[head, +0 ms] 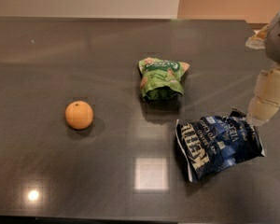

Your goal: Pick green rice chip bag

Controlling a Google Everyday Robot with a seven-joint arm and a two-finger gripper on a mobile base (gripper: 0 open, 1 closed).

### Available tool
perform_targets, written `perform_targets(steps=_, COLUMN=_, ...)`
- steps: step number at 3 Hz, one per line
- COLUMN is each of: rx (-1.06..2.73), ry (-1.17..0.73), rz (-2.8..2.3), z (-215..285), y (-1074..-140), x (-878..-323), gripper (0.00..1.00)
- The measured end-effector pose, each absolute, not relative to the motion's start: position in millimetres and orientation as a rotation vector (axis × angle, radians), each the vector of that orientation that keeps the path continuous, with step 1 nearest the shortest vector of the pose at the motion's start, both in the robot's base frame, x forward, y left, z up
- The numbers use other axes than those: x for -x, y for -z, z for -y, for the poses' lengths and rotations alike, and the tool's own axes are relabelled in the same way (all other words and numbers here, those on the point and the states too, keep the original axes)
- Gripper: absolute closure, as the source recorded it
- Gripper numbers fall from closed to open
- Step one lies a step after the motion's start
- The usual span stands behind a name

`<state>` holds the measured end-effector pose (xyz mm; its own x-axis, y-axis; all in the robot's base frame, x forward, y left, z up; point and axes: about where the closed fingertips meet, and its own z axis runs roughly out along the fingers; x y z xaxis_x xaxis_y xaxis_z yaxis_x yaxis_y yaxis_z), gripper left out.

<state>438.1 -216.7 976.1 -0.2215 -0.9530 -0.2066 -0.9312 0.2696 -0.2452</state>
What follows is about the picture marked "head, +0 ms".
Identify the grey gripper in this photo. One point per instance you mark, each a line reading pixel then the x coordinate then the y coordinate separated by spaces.
pixel 278 39

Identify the green rice chip bag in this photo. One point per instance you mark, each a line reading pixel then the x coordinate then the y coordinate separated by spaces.
pixel 161 79

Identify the blue Kettle chip bag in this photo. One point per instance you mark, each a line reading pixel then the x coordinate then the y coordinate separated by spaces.
pixel 215 143

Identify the orange fruit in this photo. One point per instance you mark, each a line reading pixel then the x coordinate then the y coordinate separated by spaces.
pixel 79 115

